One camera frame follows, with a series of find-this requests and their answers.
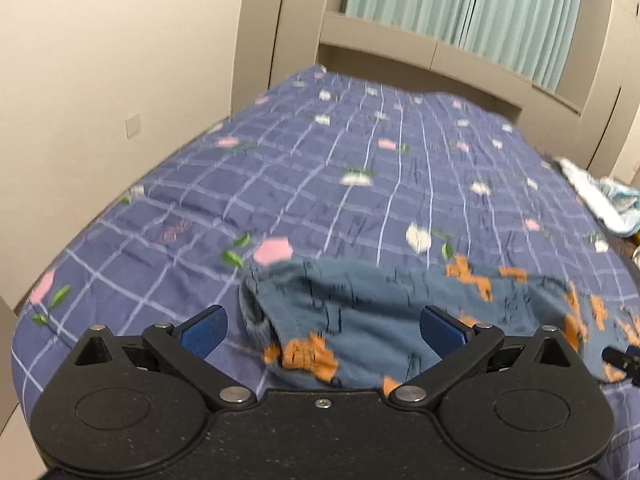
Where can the pale green curtain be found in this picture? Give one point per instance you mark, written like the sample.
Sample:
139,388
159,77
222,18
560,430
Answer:
465,5

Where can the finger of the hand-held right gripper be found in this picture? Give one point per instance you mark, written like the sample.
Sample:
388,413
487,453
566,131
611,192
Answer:
617,359

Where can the blue pants with orange print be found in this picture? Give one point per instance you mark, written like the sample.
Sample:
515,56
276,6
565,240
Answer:
370,320

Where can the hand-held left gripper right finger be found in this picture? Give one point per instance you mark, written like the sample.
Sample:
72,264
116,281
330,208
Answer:
440,329

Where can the beige headboard shelf unit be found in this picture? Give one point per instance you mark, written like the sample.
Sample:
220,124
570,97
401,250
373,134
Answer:
400,40

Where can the white wall switch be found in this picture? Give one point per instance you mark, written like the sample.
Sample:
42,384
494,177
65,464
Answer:
133,126

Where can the blue checked floral blanket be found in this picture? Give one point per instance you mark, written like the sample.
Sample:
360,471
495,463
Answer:
300,160

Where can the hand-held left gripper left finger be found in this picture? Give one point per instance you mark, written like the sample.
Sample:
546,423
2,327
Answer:
204,334

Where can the dark grey bed sheet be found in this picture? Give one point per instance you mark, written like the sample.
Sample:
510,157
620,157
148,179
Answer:
622,249

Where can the light blue towel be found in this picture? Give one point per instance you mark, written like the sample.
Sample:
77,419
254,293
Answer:
595,195

